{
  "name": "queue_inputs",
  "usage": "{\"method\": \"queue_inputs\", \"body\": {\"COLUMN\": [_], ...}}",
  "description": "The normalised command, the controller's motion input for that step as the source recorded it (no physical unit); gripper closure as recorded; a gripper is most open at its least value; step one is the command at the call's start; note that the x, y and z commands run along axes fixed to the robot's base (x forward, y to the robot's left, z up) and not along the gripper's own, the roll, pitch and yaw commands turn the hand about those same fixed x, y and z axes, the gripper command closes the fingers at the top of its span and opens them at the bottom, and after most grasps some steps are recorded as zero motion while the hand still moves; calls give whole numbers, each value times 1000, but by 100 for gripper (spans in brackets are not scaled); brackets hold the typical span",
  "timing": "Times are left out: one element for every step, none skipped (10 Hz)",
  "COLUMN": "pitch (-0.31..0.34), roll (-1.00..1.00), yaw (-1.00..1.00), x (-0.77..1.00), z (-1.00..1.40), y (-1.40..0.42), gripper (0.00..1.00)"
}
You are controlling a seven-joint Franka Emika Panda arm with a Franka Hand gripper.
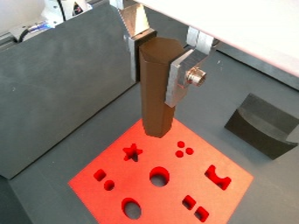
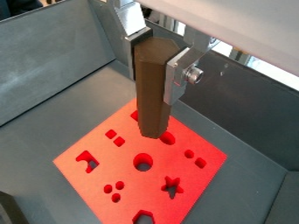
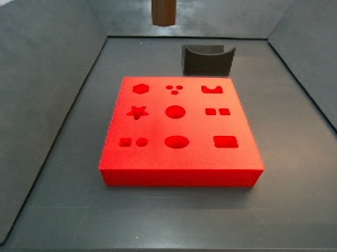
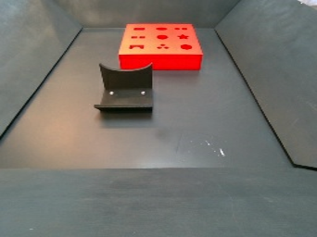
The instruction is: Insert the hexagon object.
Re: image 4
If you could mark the black curved holder stand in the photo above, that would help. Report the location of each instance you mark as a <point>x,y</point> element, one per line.
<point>127,88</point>

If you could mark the red shape sorter box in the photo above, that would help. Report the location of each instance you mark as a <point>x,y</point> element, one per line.
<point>167,45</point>

